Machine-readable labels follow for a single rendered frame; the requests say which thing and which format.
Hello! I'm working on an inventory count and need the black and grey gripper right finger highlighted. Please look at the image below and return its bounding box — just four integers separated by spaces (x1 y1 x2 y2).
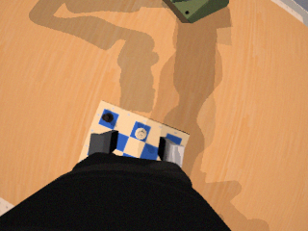
158 137 185 168

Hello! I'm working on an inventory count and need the blue and cream chessboard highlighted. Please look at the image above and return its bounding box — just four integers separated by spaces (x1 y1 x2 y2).
78 100 190 162

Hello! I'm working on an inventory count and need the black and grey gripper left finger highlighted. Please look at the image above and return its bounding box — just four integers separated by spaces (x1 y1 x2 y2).
88 130 118 156

